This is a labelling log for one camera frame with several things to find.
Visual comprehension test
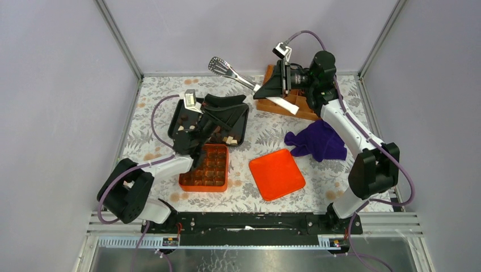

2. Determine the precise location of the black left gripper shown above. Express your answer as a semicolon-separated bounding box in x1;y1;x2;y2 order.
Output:
193;93;245;150

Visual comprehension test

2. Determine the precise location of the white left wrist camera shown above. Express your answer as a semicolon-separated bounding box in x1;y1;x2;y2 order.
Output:
183;89;202;114

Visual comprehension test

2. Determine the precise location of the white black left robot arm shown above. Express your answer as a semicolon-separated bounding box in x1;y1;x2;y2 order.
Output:
97;90;249;233

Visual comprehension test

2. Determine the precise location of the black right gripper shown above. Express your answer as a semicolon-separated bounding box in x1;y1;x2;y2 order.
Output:
252;60;317;100

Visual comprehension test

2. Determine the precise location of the black chocolate tray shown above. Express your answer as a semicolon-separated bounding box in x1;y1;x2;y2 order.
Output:
167;99;249;146

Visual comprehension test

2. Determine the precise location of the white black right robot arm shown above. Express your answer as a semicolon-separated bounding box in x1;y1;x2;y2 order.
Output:
254;50;400;233

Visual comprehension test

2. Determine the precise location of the metal tongs white handle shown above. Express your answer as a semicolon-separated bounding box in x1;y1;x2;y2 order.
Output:
208;57;299;115

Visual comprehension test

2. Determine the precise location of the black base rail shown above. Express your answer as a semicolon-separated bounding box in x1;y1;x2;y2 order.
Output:
141;212;363;247

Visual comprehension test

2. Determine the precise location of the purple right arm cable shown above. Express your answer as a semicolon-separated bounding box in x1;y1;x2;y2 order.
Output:
284;29;416;272

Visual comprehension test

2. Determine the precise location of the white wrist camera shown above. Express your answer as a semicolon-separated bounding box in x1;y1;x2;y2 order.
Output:
183;89;202;114
272;42;292;62

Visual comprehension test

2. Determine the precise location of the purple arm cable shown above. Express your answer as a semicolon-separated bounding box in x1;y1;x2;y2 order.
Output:
96;94;187;272
284;29;416;272

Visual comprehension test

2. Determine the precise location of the orange compartment organizer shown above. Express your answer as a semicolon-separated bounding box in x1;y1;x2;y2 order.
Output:
258;64;338;120

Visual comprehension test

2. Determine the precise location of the orange box lid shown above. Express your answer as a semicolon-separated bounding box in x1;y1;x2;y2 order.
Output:
248;149;306;201

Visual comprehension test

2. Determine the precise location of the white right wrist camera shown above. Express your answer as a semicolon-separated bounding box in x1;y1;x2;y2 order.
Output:
272;42;292;62

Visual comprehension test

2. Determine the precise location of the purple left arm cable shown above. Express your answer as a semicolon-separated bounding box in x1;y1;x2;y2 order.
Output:
96;94;187;272

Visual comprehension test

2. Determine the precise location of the orange chocolate box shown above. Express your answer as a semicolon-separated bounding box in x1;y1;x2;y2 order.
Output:
178;144;229;193

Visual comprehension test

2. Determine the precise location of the purple cloth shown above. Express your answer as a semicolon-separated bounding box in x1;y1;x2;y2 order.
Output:
284;120;347;162

